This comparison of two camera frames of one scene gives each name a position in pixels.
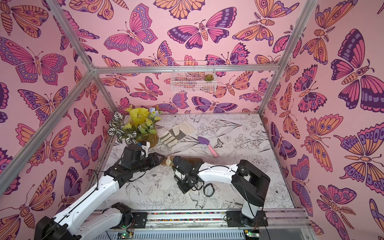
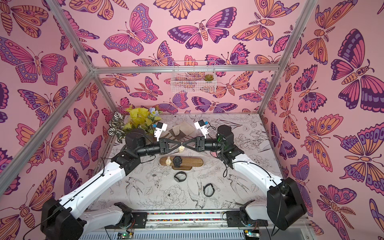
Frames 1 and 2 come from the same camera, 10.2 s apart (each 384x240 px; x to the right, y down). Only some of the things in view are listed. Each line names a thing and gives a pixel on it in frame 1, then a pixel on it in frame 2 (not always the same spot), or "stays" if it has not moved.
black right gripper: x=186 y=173 → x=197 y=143
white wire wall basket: x=188 y=77 stays
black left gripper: x=154 y=160 → x=164 y=142
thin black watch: x=204 y=189 stays
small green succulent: x=208 y=77 stays
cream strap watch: x=168 y=161 stays
